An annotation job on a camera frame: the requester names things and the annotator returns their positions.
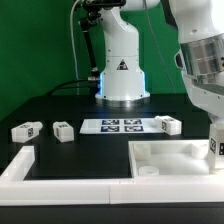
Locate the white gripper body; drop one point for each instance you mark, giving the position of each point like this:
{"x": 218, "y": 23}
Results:
{"x": 206, "y": 100}

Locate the white square tabletop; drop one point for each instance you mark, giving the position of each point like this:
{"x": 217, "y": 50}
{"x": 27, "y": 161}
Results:
{"x": 172, "y": 162}

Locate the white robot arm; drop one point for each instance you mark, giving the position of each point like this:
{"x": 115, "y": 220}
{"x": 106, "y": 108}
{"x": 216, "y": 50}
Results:
{"x": 200, "y": 26}

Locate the white fiducial marker sheet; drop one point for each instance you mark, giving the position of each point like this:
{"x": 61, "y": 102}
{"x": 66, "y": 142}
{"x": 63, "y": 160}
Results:
{"x": 119, "y": 126}

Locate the white U-shaped obstacle fence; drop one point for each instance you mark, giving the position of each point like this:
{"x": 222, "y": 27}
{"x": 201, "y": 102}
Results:
{"x": 146, "y": 186}

